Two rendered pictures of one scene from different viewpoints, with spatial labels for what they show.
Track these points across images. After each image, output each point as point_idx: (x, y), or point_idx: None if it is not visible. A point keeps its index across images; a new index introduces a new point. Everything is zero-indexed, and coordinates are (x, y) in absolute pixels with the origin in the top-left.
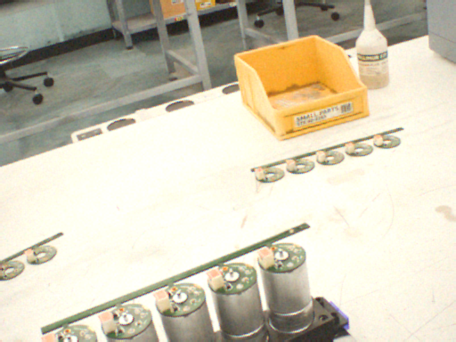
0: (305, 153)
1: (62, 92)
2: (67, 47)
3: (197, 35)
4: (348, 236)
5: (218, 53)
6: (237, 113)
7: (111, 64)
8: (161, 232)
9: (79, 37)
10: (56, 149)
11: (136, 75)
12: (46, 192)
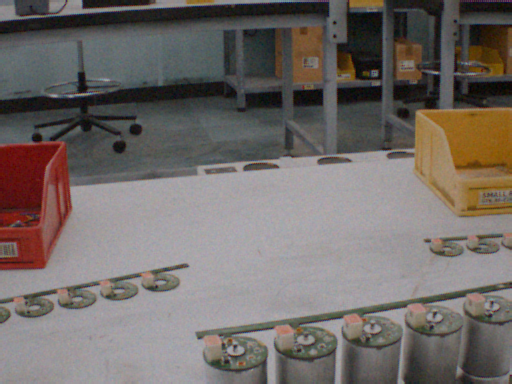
0: (489, 234)
1: (150, 144)
2: (164, 94)
3: (331, 107)
4: None
5: (348, 138)
6: (407, 180)
7: (215, 124)
8: (314, 286)
9: (182, 85)
10: (180, 177)
11: (244, 143)
12: (167, 220)
